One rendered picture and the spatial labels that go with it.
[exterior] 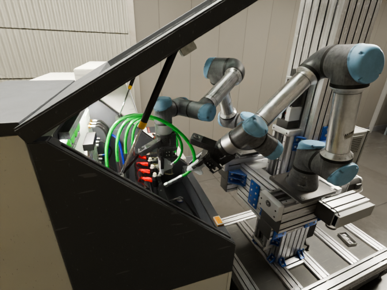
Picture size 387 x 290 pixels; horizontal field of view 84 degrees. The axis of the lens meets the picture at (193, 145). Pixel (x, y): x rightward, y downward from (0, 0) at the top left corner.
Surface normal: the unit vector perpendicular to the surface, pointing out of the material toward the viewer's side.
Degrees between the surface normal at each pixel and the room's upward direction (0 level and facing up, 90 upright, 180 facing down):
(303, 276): 0
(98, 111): 90
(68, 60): 90
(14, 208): 90
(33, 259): 90
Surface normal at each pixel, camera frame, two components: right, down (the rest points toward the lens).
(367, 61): 0.25, 0.28
